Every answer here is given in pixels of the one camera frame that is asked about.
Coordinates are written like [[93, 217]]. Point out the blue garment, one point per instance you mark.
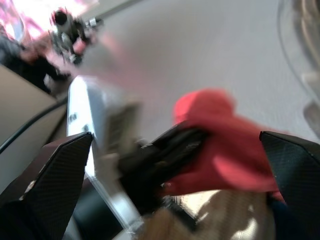
[[280, 220]]

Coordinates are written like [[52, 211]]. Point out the red garment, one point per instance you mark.
[[225, 155]]

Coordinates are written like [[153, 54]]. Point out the pale woven laundry basket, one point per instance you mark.
[[225, 215]]

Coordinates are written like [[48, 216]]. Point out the round glass washing machine door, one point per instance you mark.
[[300, 50]]

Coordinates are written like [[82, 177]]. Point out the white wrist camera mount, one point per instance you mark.
[[87, 105]]

